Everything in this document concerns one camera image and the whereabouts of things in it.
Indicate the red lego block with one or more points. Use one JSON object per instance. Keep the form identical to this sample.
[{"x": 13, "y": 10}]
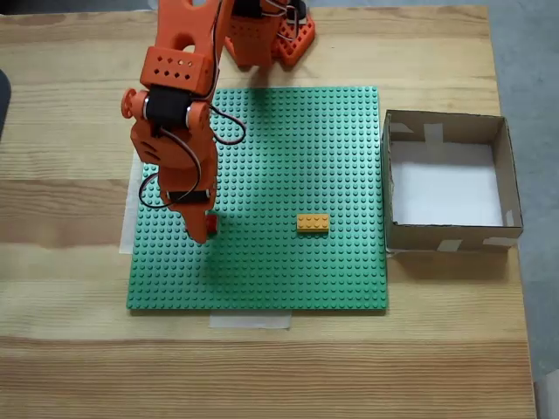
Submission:
[{"x": 213, "y": 223}]

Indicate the green lego baseplate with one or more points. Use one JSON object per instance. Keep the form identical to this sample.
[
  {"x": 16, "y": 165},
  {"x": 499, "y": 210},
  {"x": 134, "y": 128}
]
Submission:
[{"x": 284, "y": 166}]

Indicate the yellow lego block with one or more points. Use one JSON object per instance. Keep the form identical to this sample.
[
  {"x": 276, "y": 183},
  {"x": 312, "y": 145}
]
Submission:
[{"x": 312, "y": 223}]

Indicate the white paper box lining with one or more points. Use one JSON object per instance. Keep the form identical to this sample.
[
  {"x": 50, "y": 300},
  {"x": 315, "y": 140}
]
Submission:
[{"x": 445, "y": 192}]

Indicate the cardboard box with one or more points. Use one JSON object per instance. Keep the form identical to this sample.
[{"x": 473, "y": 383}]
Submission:
[{"x": 454, "y": 238}]

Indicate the wide translucent tape strip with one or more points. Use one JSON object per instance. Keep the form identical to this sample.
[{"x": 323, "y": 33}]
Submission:
[{"x": 129, "y": 209}]

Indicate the narrow translucent tape strip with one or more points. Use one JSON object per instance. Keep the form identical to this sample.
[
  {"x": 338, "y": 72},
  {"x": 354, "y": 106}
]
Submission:
[{"x": 249, "y": 320}]

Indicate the black rounded device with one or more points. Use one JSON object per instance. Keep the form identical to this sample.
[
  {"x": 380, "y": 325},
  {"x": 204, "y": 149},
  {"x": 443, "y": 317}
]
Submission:
[{"x": 4, "y": 100}]

